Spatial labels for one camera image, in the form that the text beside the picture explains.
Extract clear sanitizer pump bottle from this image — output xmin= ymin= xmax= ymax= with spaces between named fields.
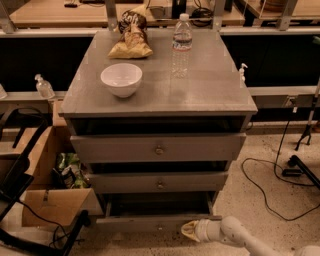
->
xmin=35 ymin=74 xmax=55 ymax=99

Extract wooden background desk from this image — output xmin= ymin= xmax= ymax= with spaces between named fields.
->
xmin=9 ymin=0 xmax=245 ymax=28

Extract white ceramic bowl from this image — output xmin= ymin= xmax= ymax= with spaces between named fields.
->
xmin=100 ymin=63 xmax=143 ymax=98

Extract black tripod leg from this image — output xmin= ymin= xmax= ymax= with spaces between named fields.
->
xmin=288 ymin=155 xmax=320 ymax=189

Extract brown cardboard box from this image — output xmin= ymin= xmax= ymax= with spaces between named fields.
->
xmin=3 ymin=110 xmax=103 ymax=227

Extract black floor cable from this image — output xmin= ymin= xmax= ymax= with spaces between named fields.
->
xmin=240 ymin=109 xmax=320 ymax=222

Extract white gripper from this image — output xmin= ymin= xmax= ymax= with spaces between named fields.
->
xmin=181 ymin=219 xmax=222 ymax=242

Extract grey bottom drawer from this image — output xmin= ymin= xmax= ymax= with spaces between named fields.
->
xmin=96 ymin=191 xmax=221 ymax=232

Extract grey middle drawer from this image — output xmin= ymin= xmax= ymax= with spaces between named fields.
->
xmin=89 ymin=172 xmax=228 ymax=194

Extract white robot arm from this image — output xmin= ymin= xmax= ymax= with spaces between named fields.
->
xmin=181 ymin=216 xmax=282 ymax=256

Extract black power adapter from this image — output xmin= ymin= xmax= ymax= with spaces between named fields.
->
xmin=282 ymin=169 xmax=302 ymax=177

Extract grey top drawer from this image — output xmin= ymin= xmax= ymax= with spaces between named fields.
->
xmin=71 ymin=133 xmax=246 ymax=163

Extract grey wooden drawer cabinet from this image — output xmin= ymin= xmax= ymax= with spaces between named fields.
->
xmin=58 ymin=29 xmax=258 ymax=201

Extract grey drawer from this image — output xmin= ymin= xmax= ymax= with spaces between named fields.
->
xmin=96 ymin=191 xmax=221 ymax=232
xmin=71 ymin=133 xmax=246 ymax=163
xmin=89 ymin=172 xmax=228 ymax=194

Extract green snack bags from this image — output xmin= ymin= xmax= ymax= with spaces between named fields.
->
xmin=52 ymin=153 xmax=89 ymax=189

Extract yellow chip bag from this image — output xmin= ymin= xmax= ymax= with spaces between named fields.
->
xmin=108 ymin=4 xmax=153 ymax=59

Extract small white pump bottle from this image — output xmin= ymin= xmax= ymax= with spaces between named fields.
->
xmin=239 ymin=63 xmax=248 ymax=83

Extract clear plastic water bottle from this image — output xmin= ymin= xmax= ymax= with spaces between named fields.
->
xmin=171 ymin=13 xmax=192 ymax=78

